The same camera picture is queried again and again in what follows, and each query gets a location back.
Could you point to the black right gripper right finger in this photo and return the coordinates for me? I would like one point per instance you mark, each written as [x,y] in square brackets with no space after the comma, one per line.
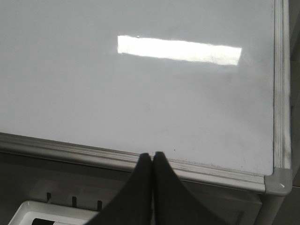
[173,203]

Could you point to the white plastic marker tray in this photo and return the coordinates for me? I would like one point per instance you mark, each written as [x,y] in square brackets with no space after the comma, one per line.
[62,215]

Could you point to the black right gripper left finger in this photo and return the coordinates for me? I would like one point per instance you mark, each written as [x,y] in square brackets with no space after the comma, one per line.
[132,205]

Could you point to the white whiteboard with aluminium frame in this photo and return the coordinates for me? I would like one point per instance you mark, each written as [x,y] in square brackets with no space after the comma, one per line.
[99,82]

